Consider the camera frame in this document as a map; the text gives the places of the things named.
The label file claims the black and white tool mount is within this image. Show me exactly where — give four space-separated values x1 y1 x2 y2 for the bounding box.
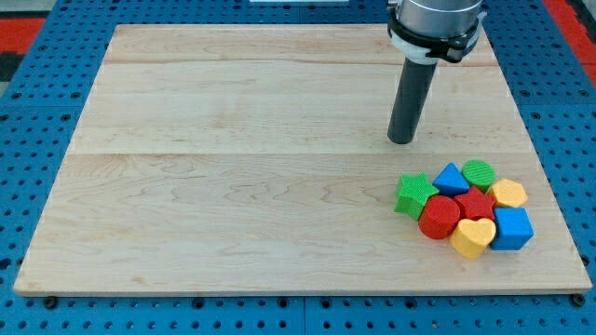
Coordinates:
387 12 486 65

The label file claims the dark grey cylindrical pointer rod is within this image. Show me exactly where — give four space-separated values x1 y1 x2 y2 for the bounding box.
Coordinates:
387 59 437 144

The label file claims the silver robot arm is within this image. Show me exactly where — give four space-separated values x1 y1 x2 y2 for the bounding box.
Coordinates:
387 0 485 144

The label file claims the green circle block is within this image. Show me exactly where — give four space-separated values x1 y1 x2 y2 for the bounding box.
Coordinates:
462 159 496 193

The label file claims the blue triangle block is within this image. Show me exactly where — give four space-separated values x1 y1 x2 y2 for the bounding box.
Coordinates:
432 162 470 197

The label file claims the green star block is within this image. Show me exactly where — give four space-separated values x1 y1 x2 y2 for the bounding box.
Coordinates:
394 173 440 221

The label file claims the red cylinder block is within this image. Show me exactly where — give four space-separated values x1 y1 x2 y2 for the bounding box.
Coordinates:
418 195 461 239

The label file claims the red star block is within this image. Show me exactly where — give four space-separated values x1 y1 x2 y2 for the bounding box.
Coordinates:
454 186 496 221

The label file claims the yellow hexagon block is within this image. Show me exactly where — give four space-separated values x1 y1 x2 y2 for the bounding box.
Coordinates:
488 179 528 208

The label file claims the yellow heart block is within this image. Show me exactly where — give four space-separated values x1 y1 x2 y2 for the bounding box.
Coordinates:
450 218 496 260

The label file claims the blue cube block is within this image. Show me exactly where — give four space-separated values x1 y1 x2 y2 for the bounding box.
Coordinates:
490 208 534 250

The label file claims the light wooden board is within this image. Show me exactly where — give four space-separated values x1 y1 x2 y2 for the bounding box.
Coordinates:
14 24 592 297

